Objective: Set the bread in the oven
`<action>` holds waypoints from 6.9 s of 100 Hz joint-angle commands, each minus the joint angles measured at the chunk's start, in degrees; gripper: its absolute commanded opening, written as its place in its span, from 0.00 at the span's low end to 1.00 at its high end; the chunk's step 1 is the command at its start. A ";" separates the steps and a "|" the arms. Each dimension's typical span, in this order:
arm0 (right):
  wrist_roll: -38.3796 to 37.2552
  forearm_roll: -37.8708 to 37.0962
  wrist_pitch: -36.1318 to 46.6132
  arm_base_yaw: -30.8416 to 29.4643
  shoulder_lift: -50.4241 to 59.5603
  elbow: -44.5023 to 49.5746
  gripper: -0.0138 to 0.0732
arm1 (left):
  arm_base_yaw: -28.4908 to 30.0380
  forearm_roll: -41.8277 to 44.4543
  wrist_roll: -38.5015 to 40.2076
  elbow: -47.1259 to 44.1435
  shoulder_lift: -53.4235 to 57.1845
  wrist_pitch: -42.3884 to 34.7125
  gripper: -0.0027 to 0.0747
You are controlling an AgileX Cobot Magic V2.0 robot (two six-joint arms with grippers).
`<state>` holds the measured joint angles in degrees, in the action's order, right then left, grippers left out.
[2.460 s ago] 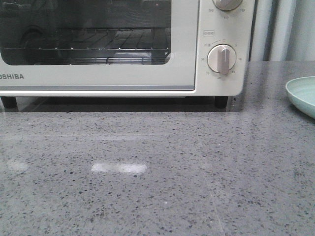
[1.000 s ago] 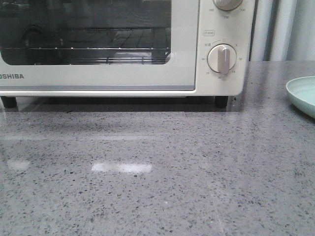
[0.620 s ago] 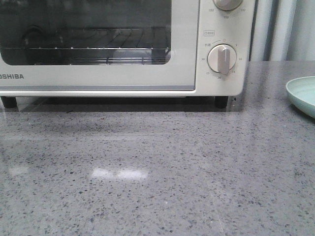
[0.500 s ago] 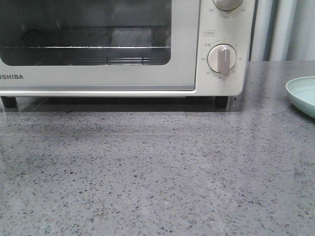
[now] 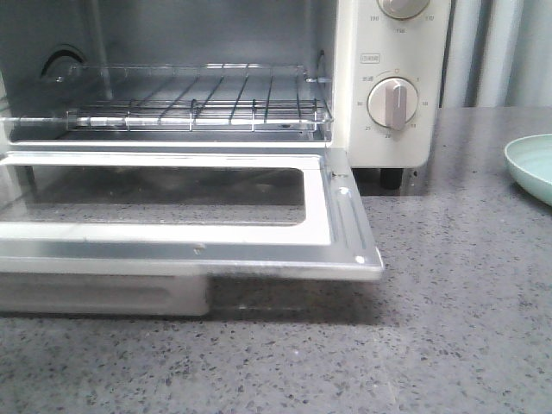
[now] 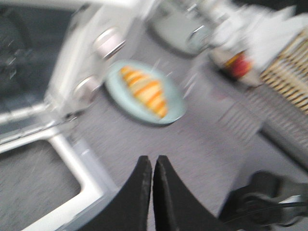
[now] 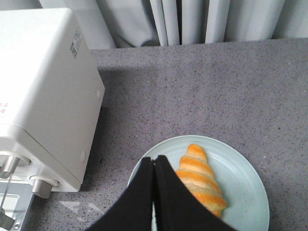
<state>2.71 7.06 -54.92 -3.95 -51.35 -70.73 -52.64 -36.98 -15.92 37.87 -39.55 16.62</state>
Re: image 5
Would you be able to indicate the glass oven door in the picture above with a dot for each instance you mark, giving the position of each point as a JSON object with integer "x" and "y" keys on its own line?
{"x": 141, "y": 233}

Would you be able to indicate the black right oven foot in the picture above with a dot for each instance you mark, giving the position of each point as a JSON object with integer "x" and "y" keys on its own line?
{"x": 391, "y": 178}

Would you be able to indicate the white Toshiba toaster oven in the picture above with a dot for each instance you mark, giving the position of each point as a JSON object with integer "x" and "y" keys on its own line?
{"x": 353, "y": 43}

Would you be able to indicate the beige timer knob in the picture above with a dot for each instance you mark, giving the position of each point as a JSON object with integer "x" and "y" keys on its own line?
{"x": 392, "y": 103}

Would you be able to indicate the beige temperature knob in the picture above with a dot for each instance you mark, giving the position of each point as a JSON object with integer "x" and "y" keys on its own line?
{"x": 402, "y": 9}

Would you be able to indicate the light green plate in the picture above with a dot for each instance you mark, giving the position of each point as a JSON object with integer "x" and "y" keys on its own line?
{"x": 528, "y": 161}

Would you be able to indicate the grey curtain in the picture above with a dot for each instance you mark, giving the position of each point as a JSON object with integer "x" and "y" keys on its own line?
{"x": 498, "y": 53}

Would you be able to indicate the metal wire oven rack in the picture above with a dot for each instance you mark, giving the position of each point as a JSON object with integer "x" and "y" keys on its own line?
{"x": 214, "y": 97}

